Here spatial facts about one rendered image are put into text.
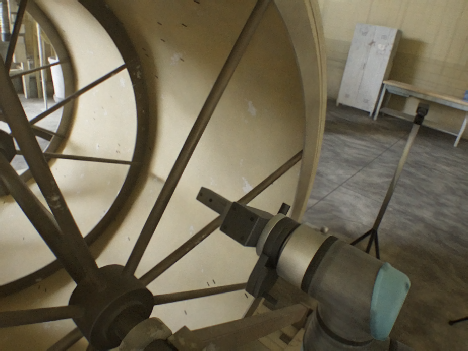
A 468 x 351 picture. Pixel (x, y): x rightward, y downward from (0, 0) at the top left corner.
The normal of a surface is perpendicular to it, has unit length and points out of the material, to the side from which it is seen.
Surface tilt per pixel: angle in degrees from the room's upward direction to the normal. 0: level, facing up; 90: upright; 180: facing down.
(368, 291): 51
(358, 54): 90
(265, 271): 59
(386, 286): 29
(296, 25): 90
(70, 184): 42
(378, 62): 90
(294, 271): 89
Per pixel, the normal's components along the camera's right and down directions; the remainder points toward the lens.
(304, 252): -0.38, -0.41
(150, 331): 0.15, -0.89
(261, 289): 0.75, 0.39
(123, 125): -0.62, 0.13
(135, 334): -0.11, -0.73
